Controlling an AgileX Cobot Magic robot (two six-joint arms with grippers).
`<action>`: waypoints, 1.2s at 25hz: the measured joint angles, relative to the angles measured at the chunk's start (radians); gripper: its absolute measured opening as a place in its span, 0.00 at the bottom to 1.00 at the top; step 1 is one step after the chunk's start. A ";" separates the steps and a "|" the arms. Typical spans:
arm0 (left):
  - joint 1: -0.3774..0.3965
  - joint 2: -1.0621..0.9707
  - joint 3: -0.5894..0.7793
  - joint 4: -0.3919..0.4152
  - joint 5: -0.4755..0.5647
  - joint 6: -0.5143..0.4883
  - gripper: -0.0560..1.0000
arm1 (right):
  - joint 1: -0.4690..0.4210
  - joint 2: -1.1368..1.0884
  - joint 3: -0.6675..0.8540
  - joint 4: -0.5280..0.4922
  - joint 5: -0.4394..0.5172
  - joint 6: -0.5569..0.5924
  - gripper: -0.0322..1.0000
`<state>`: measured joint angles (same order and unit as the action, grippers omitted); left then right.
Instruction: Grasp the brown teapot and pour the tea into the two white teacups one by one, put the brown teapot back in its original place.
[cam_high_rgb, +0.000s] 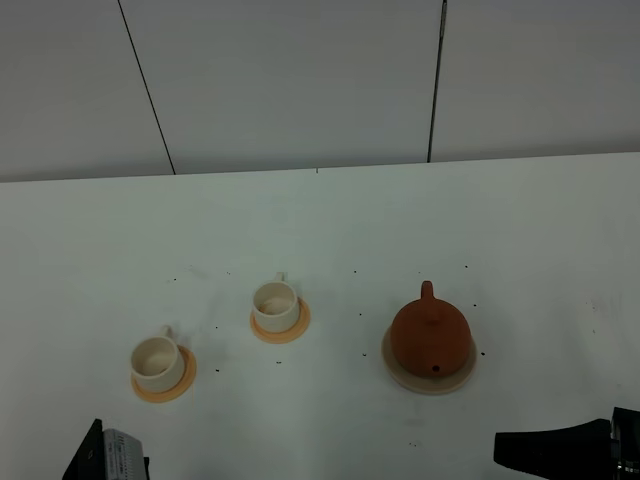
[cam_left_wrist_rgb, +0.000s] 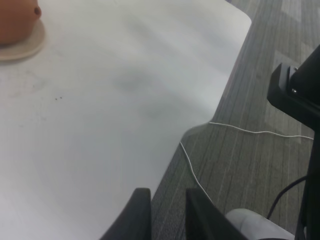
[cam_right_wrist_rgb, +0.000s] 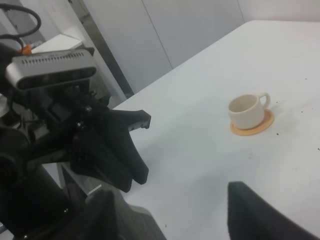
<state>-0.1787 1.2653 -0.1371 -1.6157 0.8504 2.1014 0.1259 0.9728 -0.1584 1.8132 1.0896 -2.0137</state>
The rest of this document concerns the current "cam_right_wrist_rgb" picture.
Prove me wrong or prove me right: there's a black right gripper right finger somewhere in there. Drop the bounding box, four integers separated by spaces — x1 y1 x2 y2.
227 181 319 240

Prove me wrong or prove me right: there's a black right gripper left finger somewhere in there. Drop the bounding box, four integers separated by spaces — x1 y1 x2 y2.
85 189 166 240

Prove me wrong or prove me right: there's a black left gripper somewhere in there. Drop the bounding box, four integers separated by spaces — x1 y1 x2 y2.
14 83 152 193

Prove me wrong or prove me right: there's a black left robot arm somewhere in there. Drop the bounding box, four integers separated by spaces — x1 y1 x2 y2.
0 44 151 240

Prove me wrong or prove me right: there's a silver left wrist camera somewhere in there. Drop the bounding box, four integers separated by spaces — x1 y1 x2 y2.
4 48 97 91

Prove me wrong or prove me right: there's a black left camera cable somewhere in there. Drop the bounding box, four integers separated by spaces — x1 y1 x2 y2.
0 4 42 55

